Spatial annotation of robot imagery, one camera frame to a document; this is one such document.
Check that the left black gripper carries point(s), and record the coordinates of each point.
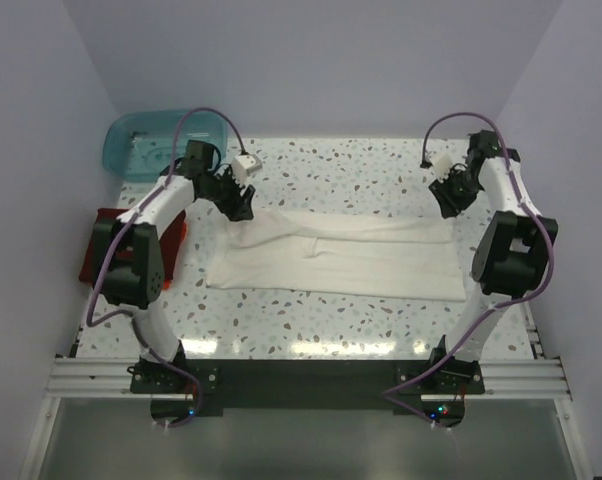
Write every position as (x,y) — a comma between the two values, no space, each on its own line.
(238,208)

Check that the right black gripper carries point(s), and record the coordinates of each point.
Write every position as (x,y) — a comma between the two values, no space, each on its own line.
(449,206)

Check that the white t shirt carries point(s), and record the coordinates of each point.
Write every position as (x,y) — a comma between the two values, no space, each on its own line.
(406,257)

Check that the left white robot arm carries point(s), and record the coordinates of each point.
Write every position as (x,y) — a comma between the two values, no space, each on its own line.
(128,267)

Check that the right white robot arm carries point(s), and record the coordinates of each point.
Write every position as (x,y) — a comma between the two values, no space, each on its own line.
(514,259)

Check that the folded dark red shirt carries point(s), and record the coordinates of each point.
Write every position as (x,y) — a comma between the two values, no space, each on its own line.
(86,273)

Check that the teal plastic bin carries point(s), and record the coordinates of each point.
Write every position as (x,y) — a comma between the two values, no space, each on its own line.
(139,146)

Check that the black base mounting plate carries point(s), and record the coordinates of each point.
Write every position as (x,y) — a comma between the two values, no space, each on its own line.
(209,388)

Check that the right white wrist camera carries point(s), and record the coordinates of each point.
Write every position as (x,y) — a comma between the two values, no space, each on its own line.
(440,166)

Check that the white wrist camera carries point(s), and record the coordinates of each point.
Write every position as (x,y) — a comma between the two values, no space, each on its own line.
(440,166)
(245,165)

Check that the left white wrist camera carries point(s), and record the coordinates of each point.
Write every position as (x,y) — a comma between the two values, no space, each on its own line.
(245,165)

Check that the aluminium extrusion rail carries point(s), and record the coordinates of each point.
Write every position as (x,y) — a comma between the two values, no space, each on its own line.
(503,379)

